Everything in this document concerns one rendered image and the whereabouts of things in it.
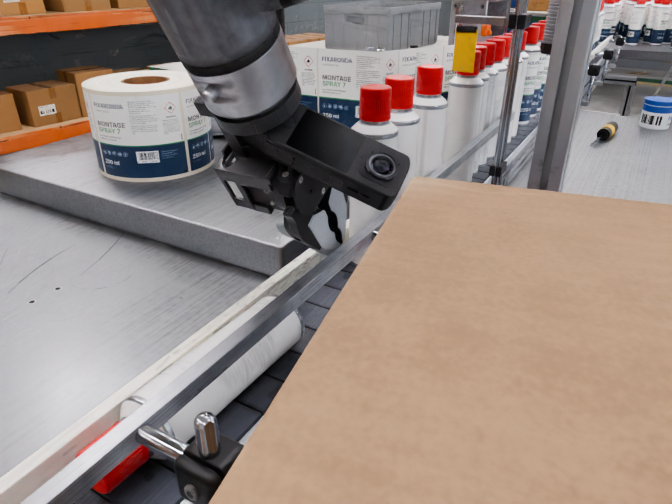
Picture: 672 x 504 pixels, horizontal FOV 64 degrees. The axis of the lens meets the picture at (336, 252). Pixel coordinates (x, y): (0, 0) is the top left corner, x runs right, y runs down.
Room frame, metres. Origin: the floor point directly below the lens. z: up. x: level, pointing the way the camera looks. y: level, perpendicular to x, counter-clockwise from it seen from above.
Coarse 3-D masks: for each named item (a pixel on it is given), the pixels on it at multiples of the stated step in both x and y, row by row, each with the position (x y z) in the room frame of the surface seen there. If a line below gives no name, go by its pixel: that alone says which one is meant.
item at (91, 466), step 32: (448, 160) 0.70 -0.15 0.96; (352, 256) 0.45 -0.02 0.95; (288, 288) 0.38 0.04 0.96; (256, 320) 0.33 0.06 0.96; (224, 352) 0.29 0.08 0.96; (192, 384) 0.26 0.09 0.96; (128, 416) 0.23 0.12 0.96; (160, 416) 0.24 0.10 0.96; (96, 448) 0.21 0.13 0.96; (128, 448) 0.22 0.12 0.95; (64, 480) 0.19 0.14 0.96; (96, 480) 0.20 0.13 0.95
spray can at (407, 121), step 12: (396, 84) 0.61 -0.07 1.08; (408, 84) 0.61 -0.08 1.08; (396, 96) 0.61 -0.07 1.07; (408, 96) 0.61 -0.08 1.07; (396, 108) 0.61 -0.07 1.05; (408, 108) 0.61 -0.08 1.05; (396, 120) 0.60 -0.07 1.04; (408, 120) 0.60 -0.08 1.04; (408, 132) 0.60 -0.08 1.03; (408, 144) 0.60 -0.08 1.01; (408, 156) 0.60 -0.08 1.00; (408, 180) 0.61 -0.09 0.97
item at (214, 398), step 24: (216, 336) 0.35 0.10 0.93; (288, 336) 0.38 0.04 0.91; (192, 360) 0.32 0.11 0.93; (240, 360) 0.33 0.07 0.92; (264, 360) 0.35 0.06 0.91; (216, 384) 0.31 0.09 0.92; (240, 384) 0.32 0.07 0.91; (192, 408) 0.29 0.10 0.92; (216, 408) 0.30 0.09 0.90; (168, 432) 0.26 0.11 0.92; (192, 432) 0.28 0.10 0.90; (144, 456) 0.25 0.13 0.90; (120, 480) 0.24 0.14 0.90
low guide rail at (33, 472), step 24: (288, 264) 0.50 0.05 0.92; (312, 264) 0.52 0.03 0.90; (264, 288) 0.45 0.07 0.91; (240, 312) 0.41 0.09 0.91; (192, 336) 0.37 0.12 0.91; (168, 360) 0.34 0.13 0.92; (144, 384) 0.31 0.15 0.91; (96, 408) 0.29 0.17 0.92; (120, 408) 0.29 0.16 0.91; (72, 432) 0.27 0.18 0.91; (96, 432) 0.28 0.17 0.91; (48, 456) 0.25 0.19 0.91; (72, 456) 0.26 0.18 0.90; (0, 480) 0.23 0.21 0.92; (24, 480) 0.23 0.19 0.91
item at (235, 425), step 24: (480, 168) 0.91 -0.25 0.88; (336, 288) 0.51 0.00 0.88; (312, 312) 0.46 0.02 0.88; (312, 336) 0.42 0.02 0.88; (288, 360) 0.38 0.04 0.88; (264, 384) 0.35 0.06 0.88; (240, 408) 0.32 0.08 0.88; (264, 408) 0.32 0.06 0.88; (240, 432) 0.30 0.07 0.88; (144, 480) 0.26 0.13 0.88; (168, 480) 0.26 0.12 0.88
